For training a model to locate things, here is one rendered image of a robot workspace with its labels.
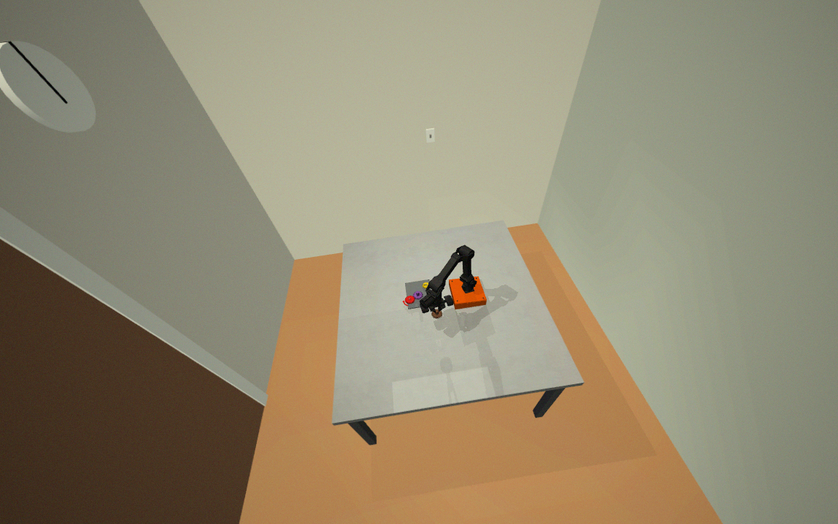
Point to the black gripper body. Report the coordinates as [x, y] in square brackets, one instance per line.
[441, 302]

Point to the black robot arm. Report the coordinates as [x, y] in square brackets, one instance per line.
[438, 282]

